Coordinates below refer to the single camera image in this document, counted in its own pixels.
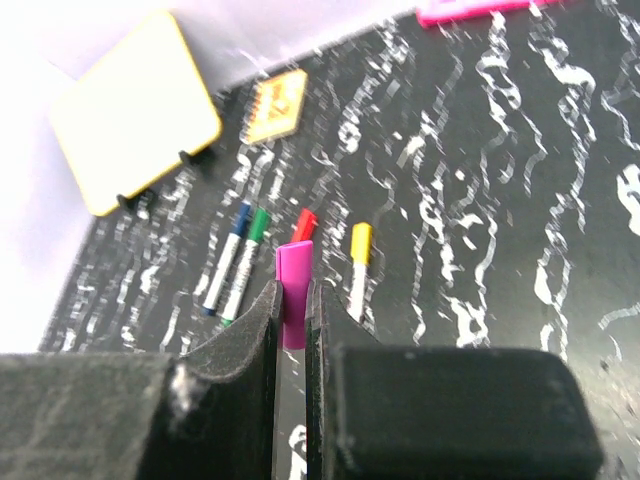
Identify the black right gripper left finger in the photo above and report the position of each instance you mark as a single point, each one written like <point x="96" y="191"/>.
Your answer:
<point x="230" y="427"/>

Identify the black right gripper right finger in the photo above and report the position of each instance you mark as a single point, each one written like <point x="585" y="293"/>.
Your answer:
<point x="329" y="330"/>

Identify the purple pen cap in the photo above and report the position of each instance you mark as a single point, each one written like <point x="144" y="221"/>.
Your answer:
<point x="294" y="263"/>

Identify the white pen yellow end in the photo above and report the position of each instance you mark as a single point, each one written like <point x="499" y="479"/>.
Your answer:
<point x="357" y="292"/>

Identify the white pen red end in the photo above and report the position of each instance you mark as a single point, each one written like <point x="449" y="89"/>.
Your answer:
<point x="305" y="225"/>

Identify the white pen green end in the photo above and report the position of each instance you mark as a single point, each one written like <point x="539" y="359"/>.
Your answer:
<point x="239" y="284"/>

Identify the blue pen cap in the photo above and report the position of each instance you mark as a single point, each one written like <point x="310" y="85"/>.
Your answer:
<point x="242" y="220"/>

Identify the yellow pen cap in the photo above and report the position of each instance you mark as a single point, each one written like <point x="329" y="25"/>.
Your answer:
<point x="361" y="241"/>

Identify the green pen cap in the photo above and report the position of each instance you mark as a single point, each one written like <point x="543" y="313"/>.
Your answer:
<point x="259" y="225"/>

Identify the small whiteboard with yellow frame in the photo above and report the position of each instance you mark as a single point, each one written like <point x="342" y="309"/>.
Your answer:
<point x="130" y="119"/>

